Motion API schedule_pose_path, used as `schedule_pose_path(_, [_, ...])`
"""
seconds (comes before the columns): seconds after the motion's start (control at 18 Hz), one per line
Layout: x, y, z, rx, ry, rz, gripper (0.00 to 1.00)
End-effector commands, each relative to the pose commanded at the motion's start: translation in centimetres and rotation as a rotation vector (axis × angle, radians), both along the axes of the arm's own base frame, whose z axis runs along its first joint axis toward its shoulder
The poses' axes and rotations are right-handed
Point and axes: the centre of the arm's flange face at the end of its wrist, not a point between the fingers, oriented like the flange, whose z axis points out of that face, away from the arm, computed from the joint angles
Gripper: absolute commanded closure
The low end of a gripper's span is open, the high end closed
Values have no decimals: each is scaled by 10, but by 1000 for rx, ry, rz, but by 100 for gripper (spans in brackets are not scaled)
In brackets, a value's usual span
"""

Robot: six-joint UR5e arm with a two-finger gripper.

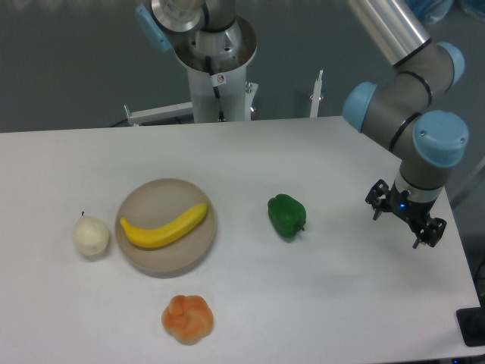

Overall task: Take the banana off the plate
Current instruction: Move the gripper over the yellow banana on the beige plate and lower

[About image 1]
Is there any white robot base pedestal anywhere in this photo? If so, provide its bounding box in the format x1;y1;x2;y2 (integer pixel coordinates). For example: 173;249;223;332
175;16;257;123

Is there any green bell pepper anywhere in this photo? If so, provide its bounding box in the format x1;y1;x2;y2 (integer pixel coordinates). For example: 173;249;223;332
268;194;307;240

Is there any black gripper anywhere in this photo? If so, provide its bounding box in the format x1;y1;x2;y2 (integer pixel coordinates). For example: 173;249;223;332
365;179;446;249

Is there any beige round plate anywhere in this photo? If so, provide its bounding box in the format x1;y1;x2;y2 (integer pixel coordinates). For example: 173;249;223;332
114;178;216;276

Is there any orange braided bread roll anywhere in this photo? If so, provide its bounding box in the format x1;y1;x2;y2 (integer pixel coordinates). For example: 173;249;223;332
161;295;214;345

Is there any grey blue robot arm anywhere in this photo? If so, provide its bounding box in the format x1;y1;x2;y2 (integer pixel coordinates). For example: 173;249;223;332
135;1;468;246

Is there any white metal post right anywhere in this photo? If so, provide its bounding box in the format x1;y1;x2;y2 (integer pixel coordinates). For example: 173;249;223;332
309;70;324;118

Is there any white metal bracket left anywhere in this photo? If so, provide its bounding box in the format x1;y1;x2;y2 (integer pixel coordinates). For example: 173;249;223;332
124;102;192;126

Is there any white pear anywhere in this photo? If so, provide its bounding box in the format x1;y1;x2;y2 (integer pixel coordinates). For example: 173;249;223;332
72;214;110;256

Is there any black device at edge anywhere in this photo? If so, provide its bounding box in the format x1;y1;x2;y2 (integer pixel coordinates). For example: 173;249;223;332
456;307;484;347

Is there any yellow banana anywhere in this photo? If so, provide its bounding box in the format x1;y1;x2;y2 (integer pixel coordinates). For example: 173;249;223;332
120;202;208;249

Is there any blue plastic bag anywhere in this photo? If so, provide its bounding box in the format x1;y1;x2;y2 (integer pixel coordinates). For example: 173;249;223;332
405;0;484;24

